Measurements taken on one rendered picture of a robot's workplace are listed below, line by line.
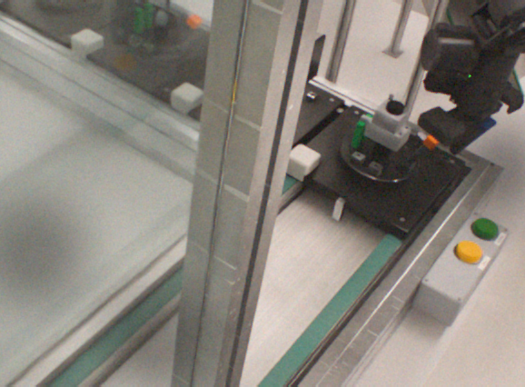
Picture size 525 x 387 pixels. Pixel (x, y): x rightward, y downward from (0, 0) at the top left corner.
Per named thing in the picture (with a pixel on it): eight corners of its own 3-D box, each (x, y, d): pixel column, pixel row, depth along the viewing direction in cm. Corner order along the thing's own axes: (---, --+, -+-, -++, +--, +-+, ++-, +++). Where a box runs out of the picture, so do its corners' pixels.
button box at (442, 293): (499, 253, 136) (511, 229, 132) (450, 329, 122) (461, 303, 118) (462, 233, 138) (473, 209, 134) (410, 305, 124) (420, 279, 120)
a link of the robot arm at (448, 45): (521, -12, 108) (440, -20, 105) (543, 19, 102) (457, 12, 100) (492, 58, 115) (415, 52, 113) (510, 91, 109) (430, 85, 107)
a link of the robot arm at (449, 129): (543, 65, 116) (510, 44, 119) (465, 104, 106) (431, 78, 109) (521, 109, 122) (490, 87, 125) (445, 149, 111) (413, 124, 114)
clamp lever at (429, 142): (415, 164, 135) (441, 139, 129) (410, 170, 134) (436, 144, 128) (400, 149, 135) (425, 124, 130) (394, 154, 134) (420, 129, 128)
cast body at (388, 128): (407, 140, 135) (419, 107, 130) (396, 153, 132) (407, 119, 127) (365, 119, 138) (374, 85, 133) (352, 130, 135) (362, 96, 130)
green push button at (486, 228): (498, 233, 132) (502, 224, 130) (489, 246, 129) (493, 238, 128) (476, 222, 133) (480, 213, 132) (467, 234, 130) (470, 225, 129)
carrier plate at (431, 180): (462, 169, 143) (466, 161, 142) (404, 241, 127) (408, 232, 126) (350, 112, 151) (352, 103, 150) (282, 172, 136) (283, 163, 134)
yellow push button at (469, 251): (482, 256, 127) (486, 248, 126) (472, 270, 124) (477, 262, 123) (460, 244, 128) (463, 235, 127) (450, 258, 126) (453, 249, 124)
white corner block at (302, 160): (317, 172, 137) (321, 153, 134) (303, 184, 134) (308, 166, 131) (295, 159, 139) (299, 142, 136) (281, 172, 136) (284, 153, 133)
